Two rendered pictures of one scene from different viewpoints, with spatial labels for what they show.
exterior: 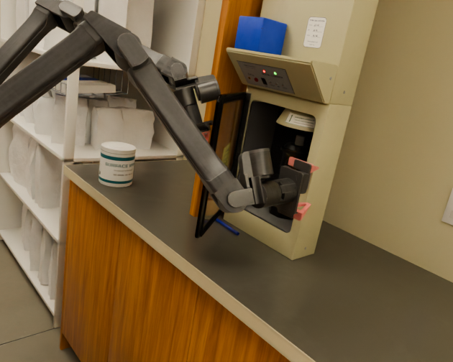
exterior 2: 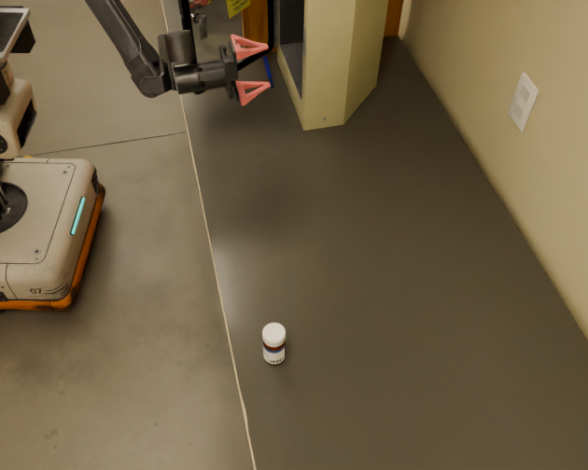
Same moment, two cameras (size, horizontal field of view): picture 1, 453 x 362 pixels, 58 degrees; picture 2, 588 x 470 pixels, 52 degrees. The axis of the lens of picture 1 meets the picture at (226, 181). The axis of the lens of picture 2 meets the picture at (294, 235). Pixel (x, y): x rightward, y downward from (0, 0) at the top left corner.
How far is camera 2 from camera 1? 96 cm
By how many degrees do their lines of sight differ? 42
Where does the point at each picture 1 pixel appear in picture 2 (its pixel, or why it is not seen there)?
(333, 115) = not seen: outside the picture
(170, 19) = not seen: outside the picture
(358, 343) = (270, 235)
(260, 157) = (172, 43)
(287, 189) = (210, 77)
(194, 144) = (110, 25)
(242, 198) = (153, 86)
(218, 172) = (132, 56)
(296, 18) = not seen: outside the picture
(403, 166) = (492, 22)
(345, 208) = (444, 62)
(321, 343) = (232, 227)
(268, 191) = (179, 80)
